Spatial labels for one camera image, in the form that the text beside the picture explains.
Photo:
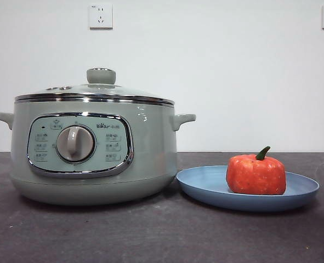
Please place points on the blue plate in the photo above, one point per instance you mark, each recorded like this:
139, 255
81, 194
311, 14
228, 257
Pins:
203, 182

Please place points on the orange pumpkin with green stem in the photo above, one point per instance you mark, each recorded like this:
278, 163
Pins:
255, 178

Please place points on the glass lid with green knob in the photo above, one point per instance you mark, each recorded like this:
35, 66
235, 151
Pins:
101, 76

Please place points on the pale green electric steamer pot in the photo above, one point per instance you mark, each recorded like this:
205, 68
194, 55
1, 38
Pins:
150, 153

